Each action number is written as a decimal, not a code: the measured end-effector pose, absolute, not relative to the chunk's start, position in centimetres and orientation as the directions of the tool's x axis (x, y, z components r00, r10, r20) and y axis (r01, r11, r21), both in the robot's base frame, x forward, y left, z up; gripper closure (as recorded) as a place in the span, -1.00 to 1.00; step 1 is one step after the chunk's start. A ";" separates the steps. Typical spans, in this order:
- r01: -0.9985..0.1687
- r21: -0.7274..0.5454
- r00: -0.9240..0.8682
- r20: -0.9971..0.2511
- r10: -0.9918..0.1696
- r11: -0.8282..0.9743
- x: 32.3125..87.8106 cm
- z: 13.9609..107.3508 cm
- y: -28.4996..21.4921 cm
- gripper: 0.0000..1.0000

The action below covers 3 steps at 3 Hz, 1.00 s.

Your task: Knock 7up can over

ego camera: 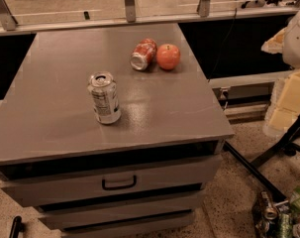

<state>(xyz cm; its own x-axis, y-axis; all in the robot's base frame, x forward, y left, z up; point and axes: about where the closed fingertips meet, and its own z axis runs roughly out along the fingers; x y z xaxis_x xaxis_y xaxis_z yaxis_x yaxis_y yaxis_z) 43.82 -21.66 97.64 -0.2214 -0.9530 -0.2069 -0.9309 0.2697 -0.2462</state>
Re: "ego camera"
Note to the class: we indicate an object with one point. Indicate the red apple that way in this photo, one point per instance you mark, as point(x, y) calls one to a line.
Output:
point(168, 56)

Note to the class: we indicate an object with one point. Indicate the grey drawer cabinet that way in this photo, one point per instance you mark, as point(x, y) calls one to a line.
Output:
point(54, 153)

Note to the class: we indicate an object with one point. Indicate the pile of cans and trash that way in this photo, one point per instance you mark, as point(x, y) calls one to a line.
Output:
point(276, 219)

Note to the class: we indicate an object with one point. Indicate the black object on floor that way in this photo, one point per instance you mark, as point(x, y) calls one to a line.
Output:
point(17, 227)

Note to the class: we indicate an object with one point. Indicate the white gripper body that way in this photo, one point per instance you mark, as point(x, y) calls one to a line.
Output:
point(296, 41)

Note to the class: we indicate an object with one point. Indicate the black metal stand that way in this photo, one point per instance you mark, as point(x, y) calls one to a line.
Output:
point(285, 146)

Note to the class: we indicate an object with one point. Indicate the silver 7up can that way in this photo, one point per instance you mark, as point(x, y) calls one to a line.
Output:
point(103, 89)

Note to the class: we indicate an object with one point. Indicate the red soda can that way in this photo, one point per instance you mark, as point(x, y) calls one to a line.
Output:
point(143, 54)

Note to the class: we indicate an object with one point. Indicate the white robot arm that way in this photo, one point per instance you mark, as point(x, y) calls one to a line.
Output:
point(287, 43)

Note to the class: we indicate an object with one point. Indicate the black drawer handle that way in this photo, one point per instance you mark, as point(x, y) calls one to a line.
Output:
point(111, 185)

